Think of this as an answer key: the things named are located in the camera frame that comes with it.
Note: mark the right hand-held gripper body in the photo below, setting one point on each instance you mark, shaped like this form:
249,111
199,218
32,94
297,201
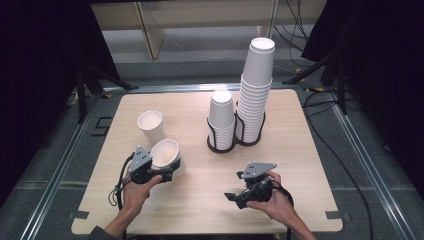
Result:
258,188

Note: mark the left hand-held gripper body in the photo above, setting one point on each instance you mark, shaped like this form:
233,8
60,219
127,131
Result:
140,163

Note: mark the single white paper cup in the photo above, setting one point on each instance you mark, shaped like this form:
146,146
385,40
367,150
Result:
151,125
165,153

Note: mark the black double cup holder rack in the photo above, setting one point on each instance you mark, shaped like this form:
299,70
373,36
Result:
220,151

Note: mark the short stack of paper cups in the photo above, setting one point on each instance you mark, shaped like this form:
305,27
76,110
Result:
221,111

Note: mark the tall stack of paper cups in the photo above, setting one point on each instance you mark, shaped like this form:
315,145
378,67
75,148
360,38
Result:
256,70

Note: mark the person's right hand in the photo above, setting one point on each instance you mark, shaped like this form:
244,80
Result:
280,203

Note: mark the person's left hand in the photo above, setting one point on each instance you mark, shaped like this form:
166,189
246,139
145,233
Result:
135,196

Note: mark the black metal stand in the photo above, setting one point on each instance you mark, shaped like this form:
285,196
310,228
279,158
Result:
81,96
340,86

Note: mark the light wooden furniture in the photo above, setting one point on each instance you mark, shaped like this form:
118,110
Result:
151,36

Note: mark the dark curtain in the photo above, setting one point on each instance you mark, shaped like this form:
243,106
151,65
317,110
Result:
386,83
36,83

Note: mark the aluminium floor rail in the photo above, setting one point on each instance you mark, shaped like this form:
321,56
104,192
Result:
56,176
186,87
370,173

